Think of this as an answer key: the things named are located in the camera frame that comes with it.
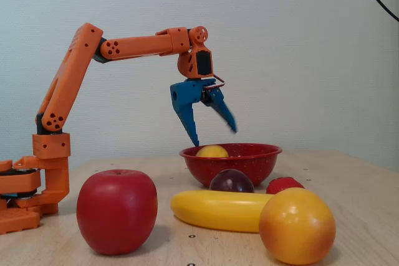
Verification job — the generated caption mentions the yellow toy lemon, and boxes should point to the yellow toy lemon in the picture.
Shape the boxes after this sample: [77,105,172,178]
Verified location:
[195,144,230,159]

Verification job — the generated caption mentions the red white black servo cable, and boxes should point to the red white black servo cable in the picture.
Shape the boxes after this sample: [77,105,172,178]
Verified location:
[204,74,228,90]

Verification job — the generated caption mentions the toy orange fruit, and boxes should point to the toy orange fruit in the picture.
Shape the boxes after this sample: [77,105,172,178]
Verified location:
[258,187,337,265]

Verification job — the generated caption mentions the red speckled bowl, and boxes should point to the red speckled bowl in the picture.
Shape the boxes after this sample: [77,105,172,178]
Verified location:
[179,143,284,188]

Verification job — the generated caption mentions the dark purple toy plum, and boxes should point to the dark purple toy plum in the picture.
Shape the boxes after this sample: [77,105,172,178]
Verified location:
[209,168,256,194]

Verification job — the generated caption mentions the yellow toy banana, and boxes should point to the yellow toy banana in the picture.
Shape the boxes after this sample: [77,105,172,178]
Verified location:
[170,189,276,234]

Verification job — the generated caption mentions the red toy apple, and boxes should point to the red toy apple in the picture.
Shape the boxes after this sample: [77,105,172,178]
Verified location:
[75,169,159,256]

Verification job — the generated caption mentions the orange robot base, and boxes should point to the orange robot base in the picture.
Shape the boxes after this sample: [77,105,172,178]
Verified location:
[0,159,60,236]

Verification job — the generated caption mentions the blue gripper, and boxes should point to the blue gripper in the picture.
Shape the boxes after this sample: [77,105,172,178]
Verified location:
[169,78,239,148]

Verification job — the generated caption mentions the red toy strawberry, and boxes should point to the red toy strawberry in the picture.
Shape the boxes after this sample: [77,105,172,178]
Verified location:
[265,176,305,196]

